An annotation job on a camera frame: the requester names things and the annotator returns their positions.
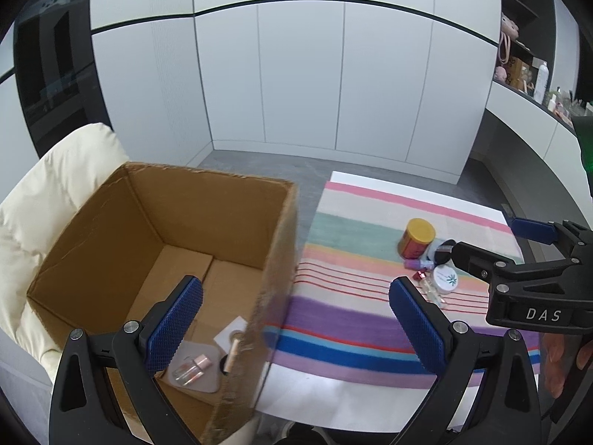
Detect red can with yellow lid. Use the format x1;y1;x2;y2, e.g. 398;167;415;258
398;219;436;260

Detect black glossy wall panel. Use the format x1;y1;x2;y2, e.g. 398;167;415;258
13;0;114;158

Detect striped colourful table cloth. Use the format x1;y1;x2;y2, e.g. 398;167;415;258
255;171;543;432

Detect white round jar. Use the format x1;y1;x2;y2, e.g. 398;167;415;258
433;265;461;294

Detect person's right hand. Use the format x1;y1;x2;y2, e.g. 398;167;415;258
540;333;593;398

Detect wooden handled brush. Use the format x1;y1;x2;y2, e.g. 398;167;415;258
222;336;242;374

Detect white wall cabinets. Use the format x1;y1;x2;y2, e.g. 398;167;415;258
90;0;503;186

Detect black round compact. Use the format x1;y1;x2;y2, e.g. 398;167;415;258
431;240;457;266

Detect clear square plastic packaging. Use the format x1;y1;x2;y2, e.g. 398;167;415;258
160;340;223;392

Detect pink lip gloss tube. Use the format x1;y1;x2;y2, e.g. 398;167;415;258
183;355;214;385

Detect pink plush bag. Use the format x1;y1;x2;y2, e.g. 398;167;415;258
497;13;520;68

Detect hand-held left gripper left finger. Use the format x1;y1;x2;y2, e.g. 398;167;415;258
49;274;205;445

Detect group of small counter items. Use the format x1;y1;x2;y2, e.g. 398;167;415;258
556;88;593;121

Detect striped multicolour cloth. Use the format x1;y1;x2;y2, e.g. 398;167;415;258
264;181;543;390

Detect clear perfume bottle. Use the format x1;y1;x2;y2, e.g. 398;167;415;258
419;279;448;307

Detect white packaging with round hole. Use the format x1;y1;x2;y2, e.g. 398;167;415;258
214;316;248;348

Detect white spray bottle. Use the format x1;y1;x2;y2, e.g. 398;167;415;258
534;62;550;103

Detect brown cardboard box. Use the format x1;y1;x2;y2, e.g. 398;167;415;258
26;162;299;445

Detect curved white counter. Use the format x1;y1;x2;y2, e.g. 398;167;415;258
484;79;593;260

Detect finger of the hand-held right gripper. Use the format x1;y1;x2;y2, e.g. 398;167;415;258
501;204;593;260
451;241;580;288

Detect dark green blurred object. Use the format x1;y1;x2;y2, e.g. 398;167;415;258
572;116;593;182

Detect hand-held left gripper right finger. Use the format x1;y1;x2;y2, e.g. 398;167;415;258
388;276;542;445

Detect brown printed box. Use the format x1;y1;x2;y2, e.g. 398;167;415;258
505;57;533;89

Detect cream padded armchair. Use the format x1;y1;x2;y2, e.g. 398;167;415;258
0;123;135;383

